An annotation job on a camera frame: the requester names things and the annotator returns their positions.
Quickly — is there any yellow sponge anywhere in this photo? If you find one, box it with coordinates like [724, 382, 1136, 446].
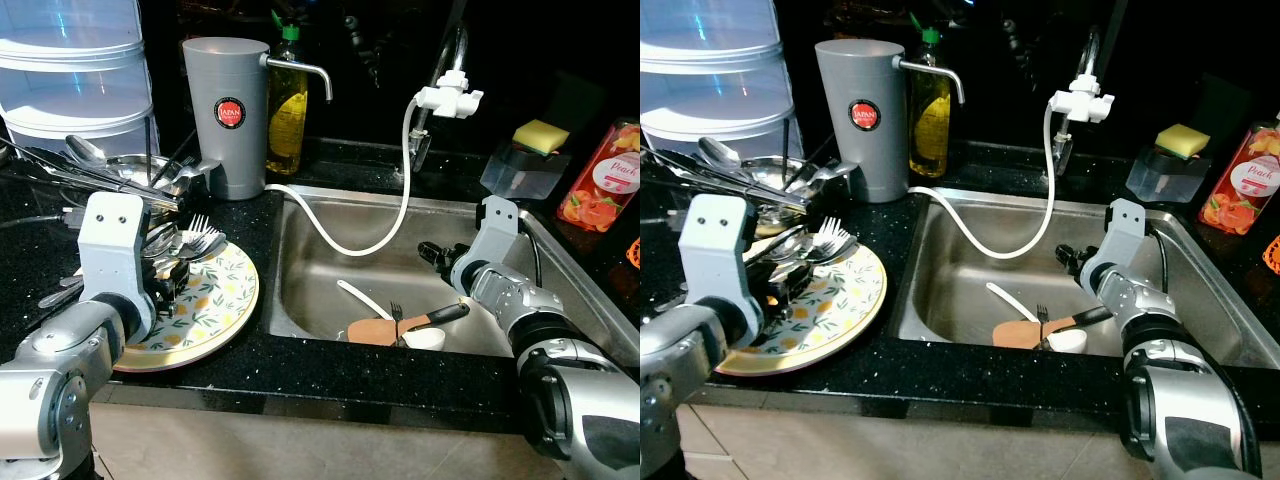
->
[1155, 123, 1211, 159]
[512, 119, 571, 156]

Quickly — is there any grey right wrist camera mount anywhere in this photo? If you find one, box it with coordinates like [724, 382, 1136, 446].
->
[460, 196, 521, 291]
[1095, 198, 1151, 291]

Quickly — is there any floral ceramic plate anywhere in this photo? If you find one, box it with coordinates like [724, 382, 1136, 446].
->
[715, 240, 888, 378]
[75, 240, 261, 373]

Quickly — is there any yellow dish soap bottle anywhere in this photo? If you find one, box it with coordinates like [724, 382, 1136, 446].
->
[265, 22, 309, 177]
[905, 25, 953, 181]

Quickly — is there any stainless steel sink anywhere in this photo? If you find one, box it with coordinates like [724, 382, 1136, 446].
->
[262, 185, 641, 361]
[895, 188, 1280, 366]

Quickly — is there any clear plastic sponge holder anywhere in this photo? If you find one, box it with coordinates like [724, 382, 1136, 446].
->
[480, 140, 571, 201]
[1125, 145, 1213, 204]

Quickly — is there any white plastic ladle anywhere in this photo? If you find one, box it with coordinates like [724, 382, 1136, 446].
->
[337, 280, 448, 351]
[985, 282, 1089, 353]

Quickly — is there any chrome faucet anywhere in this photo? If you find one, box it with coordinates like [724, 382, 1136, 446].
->
[415, 25, 471, 166]
[1050, 30, 1106, 171]

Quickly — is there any white faucet diverter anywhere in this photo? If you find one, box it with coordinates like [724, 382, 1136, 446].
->
[415, 72, 484, 113]
[1050, 77, 1116, 123]

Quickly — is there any grey water filter canister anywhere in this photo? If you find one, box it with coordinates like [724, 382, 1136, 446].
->
[815, 40, 966, 204]
[182, 37, 333, 201]

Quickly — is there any steel spoon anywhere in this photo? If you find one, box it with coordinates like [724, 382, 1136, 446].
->
[148, 226, 201, 263]
[765, 228, 816, 263]

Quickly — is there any white flexible hose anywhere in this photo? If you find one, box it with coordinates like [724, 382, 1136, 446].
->
[265, 100, 421, 258]
[905, 105, 1056, 261]

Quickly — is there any peach hand soap bottle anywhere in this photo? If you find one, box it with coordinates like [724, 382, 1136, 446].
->
[1198, 122, 1280, 236]
[557, 118, 641, 233]

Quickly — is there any wooden spatula black handle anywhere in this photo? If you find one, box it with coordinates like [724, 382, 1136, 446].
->
[347, 302, 471, 347]
[993, 305, 1114, 349]

